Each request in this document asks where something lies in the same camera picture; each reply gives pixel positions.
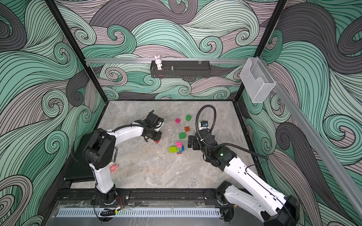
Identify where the lime green long lego brick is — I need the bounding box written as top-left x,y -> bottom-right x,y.
169,147 -> 178,153

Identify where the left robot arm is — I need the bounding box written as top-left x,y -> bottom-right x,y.
66,117 -> 164,205

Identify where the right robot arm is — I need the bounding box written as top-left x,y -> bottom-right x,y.
188,129 -> 300,226

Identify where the pink white small toy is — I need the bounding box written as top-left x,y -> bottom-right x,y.
110,164 -> 118,173

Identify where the white rabbit figurine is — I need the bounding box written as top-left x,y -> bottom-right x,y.
154,55 -> 163,70

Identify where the black flat pad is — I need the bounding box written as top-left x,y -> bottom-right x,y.
64,134 -> 95,183

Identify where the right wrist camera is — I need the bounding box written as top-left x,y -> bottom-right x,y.
199,120 -> 209,130

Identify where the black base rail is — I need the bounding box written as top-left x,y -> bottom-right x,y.
55,188 -> 225,205

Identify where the black wall shelf tray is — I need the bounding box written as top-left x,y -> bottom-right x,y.
150,60 -> 211,79

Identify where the clear plastic wall box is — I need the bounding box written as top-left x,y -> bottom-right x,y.
240,57 -> 276,103

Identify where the white slotted cable duct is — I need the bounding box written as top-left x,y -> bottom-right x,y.
55,208 -> 221,218

